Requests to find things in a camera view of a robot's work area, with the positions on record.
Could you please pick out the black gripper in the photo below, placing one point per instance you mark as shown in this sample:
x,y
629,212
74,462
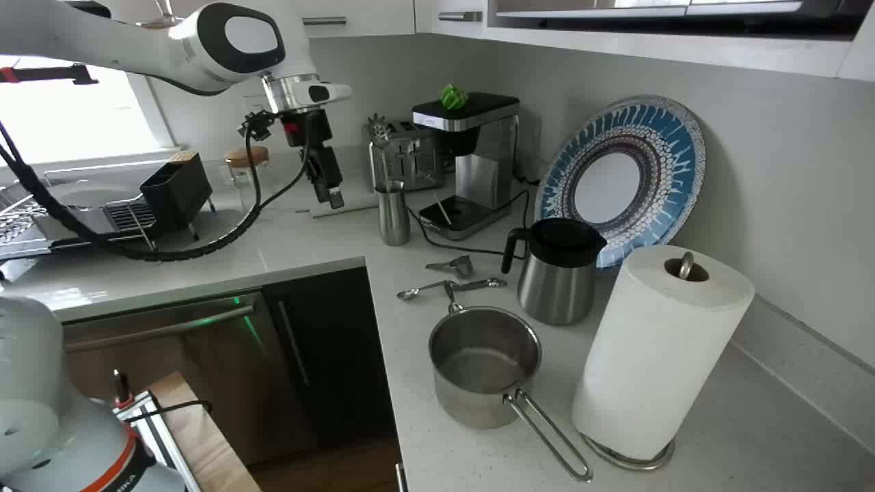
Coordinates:
x,y
320,167

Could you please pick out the tall stainless steel cup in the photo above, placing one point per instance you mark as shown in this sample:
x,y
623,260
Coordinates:
x,y
396,220

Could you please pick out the steel pasta server spoon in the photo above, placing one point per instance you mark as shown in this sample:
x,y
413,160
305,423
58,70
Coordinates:
x,y
376,127

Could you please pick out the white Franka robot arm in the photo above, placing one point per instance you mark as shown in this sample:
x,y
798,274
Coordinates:
x,y
139,44

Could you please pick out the glass jar with wooden lid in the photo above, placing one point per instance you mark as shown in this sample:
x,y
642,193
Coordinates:
x,y
247,174

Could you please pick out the thin wooden stick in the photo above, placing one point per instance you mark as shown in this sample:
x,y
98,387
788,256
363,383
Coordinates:
x,y
445,215

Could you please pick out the black and steel coffee maker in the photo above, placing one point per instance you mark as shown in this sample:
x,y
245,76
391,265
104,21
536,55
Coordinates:
x,y
473,153

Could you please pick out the long steel utensil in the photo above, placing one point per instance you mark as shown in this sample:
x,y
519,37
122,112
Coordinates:
x,y
456,286

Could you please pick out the green tag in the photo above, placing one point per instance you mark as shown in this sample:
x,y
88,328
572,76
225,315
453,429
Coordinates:
x,y
453,96

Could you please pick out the black box on stand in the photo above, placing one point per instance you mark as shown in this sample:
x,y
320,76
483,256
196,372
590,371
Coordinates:
x,y
175,193

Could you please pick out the small steel spoon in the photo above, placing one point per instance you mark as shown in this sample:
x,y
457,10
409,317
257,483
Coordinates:
x,y
453,302

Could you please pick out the dark lower cabinet door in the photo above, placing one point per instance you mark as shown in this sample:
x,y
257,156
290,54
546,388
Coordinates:
x,y
329,364

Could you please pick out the white upper cabinet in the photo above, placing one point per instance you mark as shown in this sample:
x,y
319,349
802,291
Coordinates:
x,y
364,15

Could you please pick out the stainless steel saucepan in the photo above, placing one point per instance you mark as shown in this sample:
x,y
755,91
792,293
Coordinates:
x,y
483,371

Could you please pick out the steel carafe with black lid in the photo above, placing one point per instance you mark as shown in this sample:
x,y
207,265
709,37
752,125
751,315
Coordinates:
x,y
558,274

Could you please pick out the dish rack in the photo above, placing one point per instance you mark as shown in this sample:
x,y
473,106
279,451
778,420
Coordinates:
x,y
82,205

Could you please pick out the wooden side table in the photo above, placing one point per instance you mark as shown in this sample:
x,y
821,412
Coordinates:
x,y
214,447

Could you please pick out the white tray with tools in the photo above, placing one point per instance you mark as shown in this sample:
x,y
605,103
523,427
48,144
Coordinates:
x,y
160,427

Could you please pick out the black rod with red clamp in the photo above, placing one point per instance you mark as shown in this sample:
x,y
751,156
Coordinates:
x,y
44,76

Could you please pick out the blue patterned round plate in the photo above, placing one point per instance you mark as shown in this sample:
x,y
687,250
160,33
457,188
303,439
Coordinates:
x,y
680,164

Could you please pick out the white paper towel roll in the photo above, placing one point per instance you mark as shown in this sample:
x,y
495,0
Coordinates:
x,y
651,357

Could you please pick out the steel paper towel holder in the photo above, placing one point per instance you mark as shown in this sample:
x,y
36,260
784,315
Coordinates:
x,y
685,265

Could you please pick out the stainless steel microwave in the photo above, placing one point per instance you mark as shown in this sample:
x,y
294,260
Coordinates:
x,y
673,15

